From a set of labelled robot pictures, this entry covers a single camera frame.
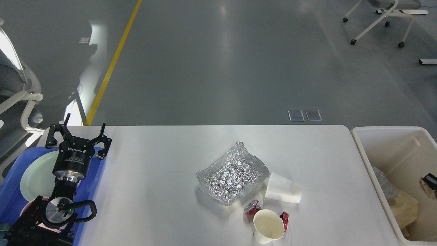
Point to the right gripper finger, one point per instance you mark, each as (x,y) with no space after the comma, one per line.
(430,180)

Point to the light green plate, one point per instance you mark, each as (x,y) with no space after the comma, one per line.
(38,178)

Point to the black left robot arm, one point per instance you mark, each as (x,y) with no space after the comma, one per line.
(49,222)

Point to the white bar on floor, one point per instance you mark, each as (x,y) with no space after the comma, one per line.
(427,61)

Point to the white paper cup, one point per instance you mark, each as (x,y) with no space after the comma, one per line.
(267,226)

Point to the pink mug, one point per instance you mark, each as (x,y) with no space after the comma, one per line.
(40,223)

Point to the brown paper ball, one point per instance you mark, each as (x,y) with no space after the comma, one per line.
(431,194)

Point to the aluminium foil tray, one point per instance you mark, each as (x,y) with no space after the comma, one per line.
(232,176)

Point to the white napkin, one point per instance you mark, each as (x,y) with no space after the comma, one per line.
(282,189)

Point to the brown paper bag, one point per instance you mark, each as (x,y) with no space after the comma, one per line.
(405,210)

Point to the white office chair right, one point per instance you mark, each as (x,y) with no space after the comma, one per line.
(394,8)

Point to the beige waste bin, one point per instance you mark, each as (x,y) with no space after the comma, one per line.
(404,154)

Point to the red foil wrapper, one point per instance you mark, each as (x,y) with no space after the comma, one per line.
(254,206)

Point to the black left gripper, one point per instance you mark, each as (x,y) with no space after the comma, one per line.
(75,155)

